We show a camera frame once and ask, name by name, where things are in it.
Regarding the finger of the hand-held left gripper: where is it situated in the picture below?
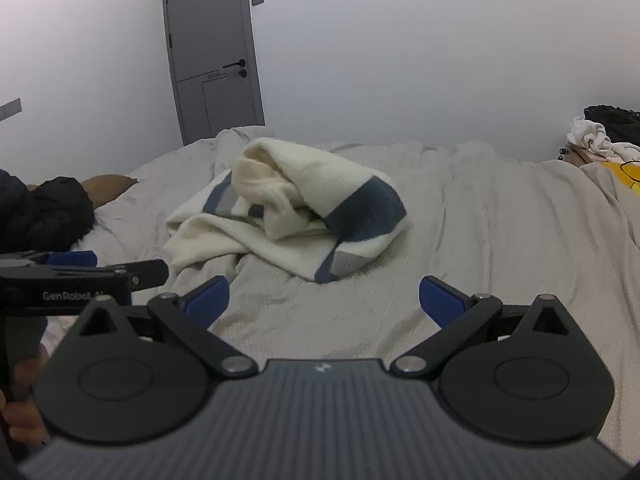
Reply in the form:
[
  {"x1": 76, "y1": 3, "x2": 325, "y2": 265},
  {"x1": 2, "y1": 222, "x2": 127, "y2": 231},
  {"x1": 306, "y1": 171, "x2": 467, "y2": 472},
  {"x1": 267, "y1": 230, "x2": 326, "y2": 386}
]
[
  {"x1": 97, "y1": 259, "x2": 170, "y2": 292},
  {"x1": 27, "y1": 250, "x2": 99, "y2": 269}
]

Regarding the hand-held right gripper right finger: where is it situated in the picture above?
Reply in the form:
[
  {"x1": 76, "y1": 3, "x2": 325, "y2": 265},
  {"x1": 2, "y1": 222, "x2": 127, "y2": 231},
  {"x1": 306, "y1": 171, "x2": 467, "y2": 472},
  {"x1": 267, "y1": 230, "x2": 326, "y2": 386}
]
[{"x1": 390, "y1": 275, "x2": 573, "y2": 378}]

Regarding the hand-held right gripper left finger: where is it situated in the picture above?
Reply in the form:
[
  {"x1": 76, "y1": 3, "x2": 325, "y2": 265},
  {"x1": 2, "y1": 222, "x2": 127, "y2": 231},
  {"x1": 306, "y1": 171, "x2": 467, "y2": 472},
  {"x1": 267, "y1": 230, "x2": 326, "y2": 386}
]
[{"x1": 75, "y1": 276, "x2": 258, "y2": 376}]

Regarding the cream sweater with blue stripes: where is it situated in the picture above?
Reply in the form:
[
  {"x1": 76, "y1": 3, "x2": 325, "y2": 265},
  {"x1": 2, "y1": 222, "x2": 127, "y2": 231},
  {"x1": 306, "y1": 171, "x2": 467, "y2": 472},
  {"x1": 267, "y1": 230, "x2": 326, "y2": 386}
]
[{"x1": 163, "y1": 136, "x2": 408, "y2": 283}]

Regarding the person's left hand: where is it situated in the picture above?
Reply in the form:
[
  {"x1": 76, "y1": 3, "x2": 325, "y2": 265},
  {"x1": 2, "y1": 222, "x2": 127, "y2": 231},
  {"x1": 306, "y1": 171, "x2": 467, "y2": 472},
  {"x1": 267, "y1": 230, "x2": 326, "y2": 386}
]
[{"x1": 0, "y1": 347, "x2": 51, "y2": 448}]

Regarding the black jacket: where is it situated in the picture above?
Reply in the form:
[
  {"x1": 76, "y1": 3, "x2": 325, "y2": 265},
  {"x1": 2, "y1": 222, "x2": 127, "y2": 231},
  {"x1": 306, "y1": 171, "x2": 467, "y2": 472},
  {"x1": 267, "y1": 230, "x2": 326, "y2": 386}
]
[{"x1": 0, "y1": 170, "x2": 96, "y2": 253}]

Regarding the brown pillow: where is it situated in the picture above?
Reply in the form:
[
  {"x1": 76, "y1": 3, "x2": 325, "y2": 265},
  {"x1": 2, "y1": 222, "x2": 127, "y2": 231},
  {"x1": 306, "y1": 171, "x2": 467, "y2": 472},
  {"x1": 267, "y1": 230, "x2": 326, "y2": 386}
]
[{"x1": 27, "y1": 174, "x2": 140, "y2": 207}]

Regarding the grey bed cover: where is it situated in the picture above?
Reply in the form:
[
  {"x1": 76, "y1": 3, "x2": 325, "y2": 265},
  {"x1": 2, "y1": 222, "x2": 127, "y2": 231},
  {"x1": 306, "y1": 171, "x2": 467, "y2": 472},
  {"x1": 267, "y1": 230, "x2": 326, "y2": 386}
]
[{"x1": 40, "y1": 126, "x2": 640, "y2": 466}]

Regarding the white crumpled cloth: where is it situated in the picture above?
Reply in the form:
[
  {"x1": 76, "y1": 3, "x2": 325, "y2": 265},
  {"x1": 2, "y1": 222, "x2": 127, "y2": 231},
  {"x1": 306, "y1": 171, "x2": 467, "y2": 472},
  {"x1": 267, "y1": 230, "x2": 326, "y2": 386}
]
[{"x1": 566, "y1": 116, "x2": 640, "y2": 163}]

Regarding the yellow blanket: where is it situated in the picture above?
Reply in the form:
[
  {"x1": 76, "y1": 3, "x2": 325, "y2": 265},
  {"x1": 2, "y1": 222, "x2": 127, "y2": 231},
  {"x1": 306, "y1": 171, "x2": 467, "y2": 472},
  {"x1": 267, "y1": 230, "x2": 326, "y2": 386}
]
[{"x1": 600, "y1": 159, "x2": 640, "y2": 186}]

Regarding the grey door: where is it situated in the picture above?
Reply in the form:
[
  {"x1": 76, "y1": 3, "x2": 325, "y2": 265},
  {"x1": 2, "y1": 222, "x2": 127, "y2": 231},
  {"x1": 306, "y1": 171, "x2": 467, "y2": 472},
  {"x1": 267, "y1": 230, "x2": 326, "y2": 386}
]
[{"x1": 161, "y1": 0, "x2": 266, "y2": 147}]

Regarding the black fuzzy cloth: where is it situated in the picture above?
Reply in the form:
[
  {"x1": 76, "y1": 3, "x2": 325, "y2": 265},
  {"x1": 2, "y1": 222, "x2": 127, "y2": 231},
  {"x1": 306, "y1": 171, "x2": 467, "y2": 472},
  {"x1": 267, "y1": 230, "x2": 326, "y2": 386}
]
[{"x1": 583, "y1": 105, "x2": 640, "y2": 145}]

